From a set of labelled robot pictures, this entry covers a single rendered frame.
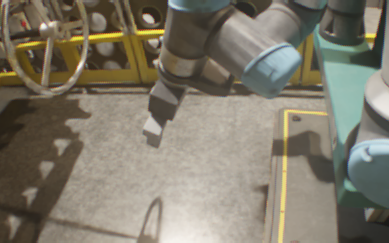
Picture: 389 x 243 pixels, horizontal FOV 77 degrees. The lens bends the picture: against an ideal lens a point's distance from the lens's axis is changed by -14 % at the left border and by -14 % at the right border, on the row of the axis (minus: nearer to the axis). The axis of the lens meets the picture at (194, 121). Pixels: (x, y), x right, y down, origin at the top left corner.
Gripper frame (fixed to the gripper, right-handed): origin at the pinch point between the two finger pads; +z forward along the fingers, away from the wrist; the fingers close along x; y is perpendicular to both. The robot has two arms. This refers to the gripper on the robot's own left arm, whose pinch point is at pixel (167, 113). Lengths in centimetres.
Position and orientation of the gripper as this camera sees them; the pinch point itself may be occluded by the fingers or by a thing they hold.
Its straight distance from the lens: 59.2
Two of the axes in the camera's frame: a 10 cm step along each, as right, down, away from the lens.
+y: -9.1, -4.0, 0.1
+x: -3.4, 7.6, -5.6
